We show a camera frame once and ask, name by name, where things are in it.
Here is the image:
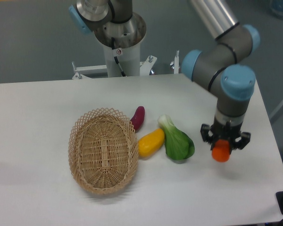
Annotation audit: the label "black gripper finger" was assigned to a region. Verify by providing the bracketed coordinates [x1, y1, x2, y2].
[229, 132, 251, 154]
[200, 124, 216, 151]

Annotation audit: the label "yellow toy pepper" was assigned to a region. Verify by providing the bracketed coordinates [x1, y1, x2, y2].
[138, 128, 165, 158]

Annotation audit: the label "purple toy sweet potato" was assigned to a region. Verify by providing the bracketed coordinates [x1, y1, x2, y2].
[130, 106, 145, 131]

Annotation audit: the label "orange toy fruit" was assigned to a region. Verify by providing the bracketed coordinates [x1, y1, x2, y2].
[212, 139, 230, 162]

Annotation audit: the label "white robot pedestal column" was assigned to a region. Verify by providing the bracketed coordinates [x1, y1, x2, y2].
[103, 44, 140, 78]

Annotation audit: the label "white metal base frame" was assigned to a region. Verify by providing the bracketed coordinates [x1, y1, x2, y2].
[72, 50, 181, 80]

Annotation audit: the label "black cable on pedestal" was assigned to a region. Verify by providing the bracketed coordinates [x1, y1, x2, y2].
[111, 37, 127, 77]

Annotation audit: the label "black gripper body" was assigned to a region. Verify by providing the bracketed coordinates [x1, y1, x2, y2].
[211, 118, 242, 140]

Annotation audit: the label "woven wicker basket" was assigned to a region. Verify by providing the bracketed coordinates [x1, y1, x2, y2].
[68, 108, 139, 195]

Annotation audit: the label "green toy bok choy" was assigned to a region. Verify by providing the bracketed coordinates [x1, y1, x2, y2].
[158, 114, 195, 161]

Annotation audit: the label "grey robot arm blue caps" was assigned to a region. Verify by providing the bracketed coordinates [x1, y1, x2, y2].
[68, 0, 260, 162]

